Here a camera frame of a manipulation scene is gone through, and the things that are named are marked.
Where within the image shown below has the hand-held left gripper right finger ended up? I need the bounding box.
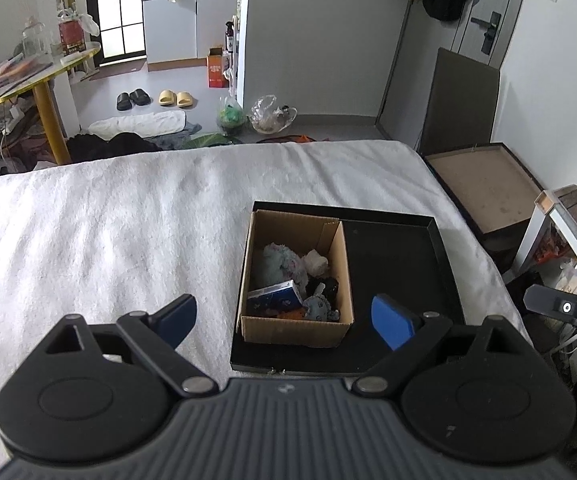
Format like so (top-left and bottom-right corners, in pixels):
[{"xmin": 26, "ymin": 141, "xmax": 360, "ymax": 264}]
[{"xmin": 351, "ymin": 294, "xmax": 531, "ymax": 398}]

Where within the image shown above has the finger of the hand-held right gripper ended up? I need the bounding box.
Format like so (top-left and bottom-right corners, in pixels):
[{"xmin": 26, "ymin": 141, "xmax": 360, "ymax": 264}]
[{"xmin": 523, "ymin": 284, "xmax": 577, "ymax": 338}]

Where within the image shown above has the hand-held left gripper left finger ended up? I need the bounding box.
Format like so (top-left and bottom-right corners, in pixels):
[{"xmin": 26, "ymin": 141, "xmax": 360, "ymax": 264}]
[{"xmin": 38, "ymin": 294, "xmax": 219, "ymax": 398}]

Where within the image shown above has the black shallow tray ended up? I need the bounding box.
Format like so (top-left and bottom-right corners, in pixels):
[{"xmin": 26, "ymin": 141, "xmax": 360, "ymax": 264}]
[{"xmin": 229, "ymin": 201, "xmax": 466, "ymax": 376}]

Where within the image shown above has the black soft toy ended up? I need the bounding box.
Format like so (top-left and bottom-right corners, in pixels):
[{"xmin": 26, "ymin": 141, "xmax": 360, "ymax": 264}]
[{"xmin": 305, "ymin": 275, "xmax": 341, "ymax": 307}]

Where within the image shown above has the grey round soft toy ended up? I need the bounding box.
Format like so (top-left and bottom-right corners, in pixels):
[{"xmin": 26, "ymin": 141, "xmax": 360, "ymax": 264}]
[{"xmin": 302, "ymin": 294, "xmax": 341, "ymax": 323}]

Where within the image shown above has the white plush toy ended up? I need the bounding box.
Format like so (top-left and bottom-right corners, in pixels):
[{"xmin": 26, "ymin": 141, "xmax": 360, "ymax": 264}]
[{"xmin": 302, "ymin": 249, "xmax": 330, "ymax": 276}]

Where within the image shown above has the brown cardboard box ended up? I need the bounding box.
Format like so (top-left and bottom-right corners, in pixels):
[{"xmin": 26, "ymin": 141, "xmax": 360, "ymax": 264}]
[{"xmin": 236, "ymin": 209, "xmax": 355, "ymax": 350}]

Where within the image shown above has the blue tissue packet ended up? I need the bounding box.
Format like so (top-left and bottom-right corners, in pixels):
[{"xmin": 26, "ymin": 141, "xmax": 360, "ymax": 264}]
[{"xmin": 246, "ymin": 280, "xmax": 305, "ymax": 317}]

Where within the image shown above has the fluffy blue-grey plush toy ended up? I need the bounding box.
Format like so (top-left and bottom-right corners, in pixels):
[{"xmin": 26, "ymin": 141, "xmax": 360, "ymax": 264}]
[{"xmin": 261, "ymin": 242, "xmax": 309, "ymax": 288}]

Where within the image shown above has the white cluttered shelf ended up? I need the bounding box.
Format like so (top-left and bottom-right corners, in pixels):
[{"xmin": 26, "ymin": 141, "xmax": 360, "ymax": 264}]
[{"xmin": 511, "ymin": 170, "xmax": 577, "ymax": 311}]

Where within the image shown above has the black framed brown board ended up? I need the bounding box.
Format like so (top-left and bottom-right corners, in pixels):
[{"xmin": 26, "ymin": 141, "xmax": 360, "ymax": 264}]
[{"xmin": 424, "ymin": 142, "xmax": 545, "ymax": 238}]

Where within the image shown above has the green cloth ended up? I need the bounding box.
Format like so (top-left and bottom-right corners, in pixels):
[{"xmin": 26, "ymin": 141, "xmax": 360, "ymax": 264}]
[{"xmin": 183, "ymin": 132, "xmax": 242, "ymax": 150}]

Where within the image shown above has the blue-grey floor cloth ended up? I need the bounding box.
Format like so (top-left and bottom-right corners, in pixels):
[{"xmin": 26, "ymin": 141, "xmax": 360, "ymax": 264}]
[{"xmin": 161, "ymin": 121, "xmax": 203, "ymax": 150}]

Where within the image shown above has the pile of black clothes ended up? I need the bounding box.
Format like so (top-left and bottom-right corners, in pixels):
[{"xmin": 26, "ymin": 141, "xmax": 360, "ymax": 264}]
[{"xmin": 66, "ymin": 131, "xmax": 162, "ymax": 163}]

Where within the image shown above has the white floor towel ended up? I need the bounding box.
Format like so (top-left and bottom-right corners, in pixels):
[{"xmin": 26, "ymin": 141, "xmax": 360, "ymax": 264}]
[{"xmin": 88, "ymin": 111, "xmax": 188, "ymax": 137}]

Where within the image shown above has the green plastic bag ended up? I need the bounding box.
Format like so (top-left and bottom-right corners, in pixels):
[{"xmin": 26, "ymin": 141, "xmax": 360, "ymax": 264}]
[{"xmin": 217, "ymin": 96, "xmax": 248, "ymax": 137}]

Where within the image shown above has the clear plastic bag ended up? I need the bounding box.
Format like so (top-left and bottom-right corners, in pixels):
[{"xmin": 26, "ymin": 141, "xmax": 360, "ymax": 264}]
[{"xmin": 249, "ymin": 95, "xmax": 298, "ymax": 135}]

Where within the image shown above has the dark grey leaning board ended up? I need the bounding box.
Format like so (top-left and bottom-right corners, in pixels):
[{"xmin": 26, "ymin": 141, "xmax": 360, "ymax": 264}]
[{"xmin": 417, "ymin": 47, "xmax": 501, "ymax": 157}]

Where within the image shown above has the round table with gold leg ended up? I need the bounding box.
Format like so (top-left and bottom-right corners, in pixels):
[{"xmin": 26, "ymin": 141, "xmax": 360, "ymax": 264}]
[{"xmin": 0, "ymin": 42, "xmax": 102, "ymax": 166}]

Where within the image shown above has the orange cardboard carton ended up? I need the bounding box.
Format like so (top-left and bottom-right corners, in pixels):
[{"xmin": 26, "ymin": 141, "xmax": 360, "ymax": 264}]
[{"xmin": 206, "ymin": 47, "xmax": 232, "ymax": 89}]

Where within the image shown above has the brown doormat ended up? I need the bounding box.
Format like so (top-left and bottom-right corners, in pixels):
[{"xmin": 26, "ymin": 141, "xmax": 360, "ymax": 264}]
[{"xmin": 90, "ymin": 59, "xmax": 148, "ymax": 82}]

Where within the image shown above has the white kitchen cabinet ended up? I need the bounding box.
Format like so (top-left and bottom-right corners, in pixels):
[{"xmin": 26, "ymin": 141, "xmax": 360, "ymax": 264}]
[{"xmin": 141, "ymin": 0, "xmax": 243, "ymax": 72}]

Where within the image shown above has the stack of folders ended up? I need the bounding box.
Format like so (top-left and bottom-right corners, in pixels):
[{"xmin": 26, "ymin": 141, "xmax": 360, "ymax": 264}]
[{"xmin": 0, "ymin": 55, "xmax": 54, "ymax": 93}]

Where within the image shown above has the red package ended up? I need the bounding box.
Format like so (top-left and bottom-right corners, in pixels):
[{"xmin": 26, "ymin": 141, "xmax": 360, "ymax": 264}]
[{"xmin": 58, "ymin": 7, "xmax": 90, "ymax": 56}]

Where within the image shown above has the glass jar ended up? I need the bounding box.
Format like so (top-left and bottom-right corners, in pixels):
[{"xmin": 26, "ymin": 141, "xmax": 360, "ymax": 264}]
[{"xmin": 21, "ymin": 17, "xmax": 52, "ymax": 61}]

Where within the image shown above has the glass balcony door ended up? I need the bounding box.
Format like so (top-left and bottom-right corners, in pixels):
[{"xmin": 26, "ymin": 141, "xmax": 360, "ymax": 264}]
[{"xmin": 88, "ymin": 0, "xmax": 146, "ymax": 63}]

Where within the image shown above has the orange strap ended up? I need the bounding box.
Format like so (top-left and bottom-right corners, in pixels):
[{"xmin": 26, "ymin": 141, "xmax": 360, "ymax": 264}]
[{"xmin": 256, "ymin": 132, "xmax": 315, "ymax": 144}]

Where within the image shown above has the black door lock handle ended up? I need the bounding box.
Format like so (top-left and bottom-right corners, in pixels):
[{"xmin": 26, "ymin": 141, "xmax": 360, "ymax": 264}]
[{"xmin": 471, "ymin": 11, "xmax": 503, "ymax": 55}]

